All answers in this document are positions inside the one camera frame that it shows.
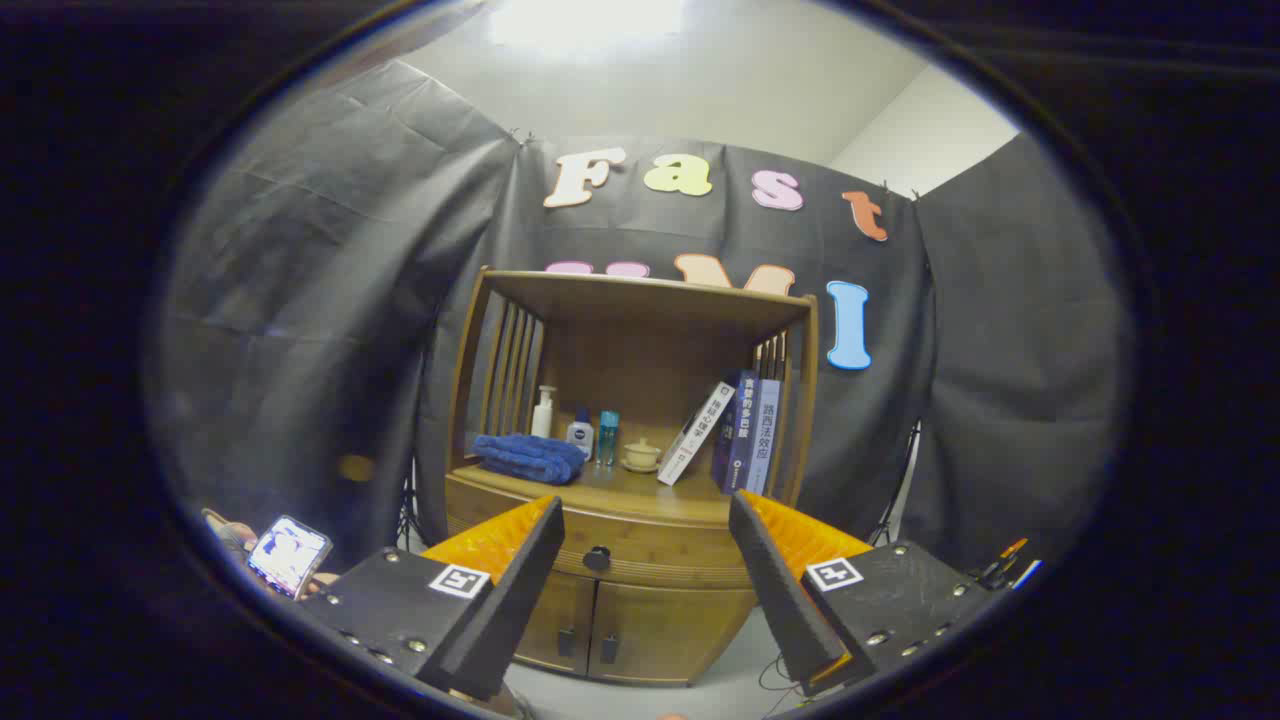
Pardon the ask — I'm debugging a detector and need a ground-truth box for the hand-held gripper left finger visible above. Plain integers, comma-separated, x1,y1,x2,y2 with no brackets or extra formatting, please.
300,495,566,701

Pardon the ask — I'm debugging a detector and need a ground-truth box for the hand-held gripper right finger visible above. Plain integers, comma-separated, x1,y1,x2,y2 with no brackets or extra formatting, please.
728,490,991,698

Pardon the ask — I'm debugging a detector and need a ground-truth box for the wooden drawer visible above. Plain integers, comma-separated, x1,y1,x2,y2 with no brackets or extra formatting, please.
445,475,761,591

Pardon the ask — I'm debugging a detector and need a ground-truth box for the wooden cabinet door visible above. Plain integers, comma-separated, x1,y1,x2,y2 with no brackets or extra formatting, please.
588,580,758,688
515,570,598,676

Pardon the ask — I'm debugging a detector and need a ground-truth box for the wooden countertop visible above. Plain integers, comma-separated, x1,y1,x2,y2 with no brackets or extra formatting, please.
450,460,791,526

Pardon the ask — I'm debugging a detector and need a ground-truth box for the wooden cabinet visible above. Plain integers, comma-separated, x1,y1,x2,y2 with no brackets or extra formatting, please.
443,268,819,688

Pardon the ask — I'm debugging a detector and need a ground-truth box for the folded blue towel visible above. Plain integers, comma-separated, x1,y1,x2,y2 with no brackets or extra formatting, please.
471,433,588,486

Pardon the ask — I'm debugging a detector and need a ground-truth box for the black backdrop stand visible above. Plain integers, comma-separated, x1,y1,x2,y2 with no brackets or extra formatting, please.
868,420,923,548

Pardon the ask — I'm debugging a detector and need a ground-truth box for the light blue book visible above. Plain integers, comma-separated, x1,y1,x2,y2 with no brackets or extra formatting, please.
745,378,782,498

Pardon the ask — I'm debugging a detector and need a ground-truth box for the dark blue book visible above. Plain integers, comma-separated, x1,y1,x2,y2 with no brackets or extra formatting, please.
711,370,761,495

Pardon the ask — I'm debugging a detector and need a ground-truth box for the white book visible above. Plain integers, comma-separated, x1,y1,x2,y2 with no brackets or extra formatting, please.
657,381,738,487

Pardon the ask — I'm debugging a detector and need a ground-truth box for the black orange tool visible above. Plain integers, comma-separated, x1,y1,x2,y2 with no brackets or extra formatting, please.
975,538,1043,593

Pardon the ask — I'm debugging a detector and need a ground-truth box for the smartphone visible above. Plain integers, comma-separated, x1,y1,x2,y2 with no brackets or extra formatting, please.
247,515,334,601

